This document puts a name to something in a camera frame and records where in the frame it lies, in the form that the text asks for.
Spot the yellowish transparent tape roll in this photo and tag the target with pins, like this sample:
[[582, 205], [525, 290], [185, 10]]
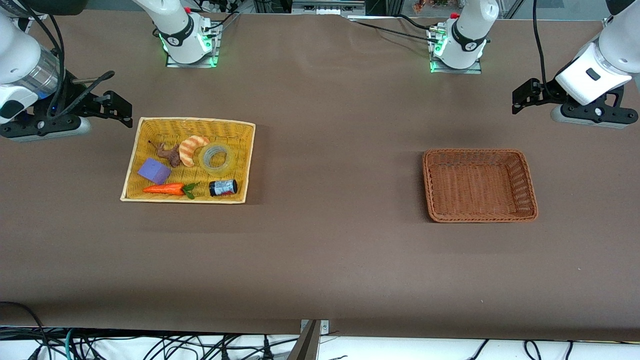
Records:
[[203, 160]]

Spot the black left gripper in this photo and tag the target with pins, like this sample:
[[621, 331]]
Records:
[[544, 89]]

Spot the orange background object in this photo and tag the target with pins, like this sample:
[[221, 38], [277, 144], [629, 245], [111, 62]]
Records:
[[435, 5]]

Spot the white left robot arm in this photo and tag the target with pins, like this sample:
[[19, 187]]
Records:
[[590, 75]]

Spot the brown toy animal figure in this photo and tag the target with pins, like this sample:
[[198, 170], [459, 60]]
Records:
[[173, 156]]

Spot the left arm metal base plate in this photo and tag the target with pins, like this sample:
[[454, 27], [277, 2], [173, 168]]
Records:
[[470, 71]]

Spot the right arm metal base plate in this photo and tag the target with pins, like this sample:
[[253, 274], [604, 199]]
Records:
[[170, 64]]

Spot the yellow wicker basket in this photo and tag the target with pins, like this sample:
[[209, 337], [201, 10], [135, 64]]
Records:
[[235, 132]]

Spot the orange toy carrot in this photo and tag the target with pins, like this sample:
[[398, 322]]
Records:
[[162, 189]]

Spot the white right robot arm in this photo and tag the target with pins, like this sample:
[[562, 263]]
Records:
[[15, 50]]

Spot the toy croissant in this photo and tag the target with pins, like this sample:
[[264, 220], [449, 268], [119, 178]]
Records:
[[189, 150]]

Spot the large table cover sheet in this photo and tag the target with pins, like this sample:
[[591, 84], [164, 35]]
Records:
[[320, 250]]

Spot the purple foam block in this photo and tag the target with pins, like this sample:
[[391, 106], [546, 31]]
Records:
[[152, 170]]

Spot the background power strip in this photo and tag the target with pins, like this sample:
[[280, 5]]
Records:
[[217, 6]]

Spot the dark grey stand bar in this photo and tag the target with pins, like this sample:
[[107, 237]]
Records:
[[305, 350]]

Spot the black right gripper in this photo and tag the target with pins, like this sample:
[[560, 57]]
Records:
[[80, 98]]

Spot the brown wicker basket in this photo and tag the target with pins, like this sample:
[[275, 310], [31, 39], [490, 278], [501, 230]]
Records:
[[475, 185]]

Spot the small black jar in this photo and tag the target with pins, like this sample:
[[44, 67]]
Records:
[[222, 188]]

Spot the metal table clamp bracket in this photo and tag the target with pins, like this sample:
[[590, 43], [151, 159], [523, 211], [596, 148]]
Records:
[[325, 327]]

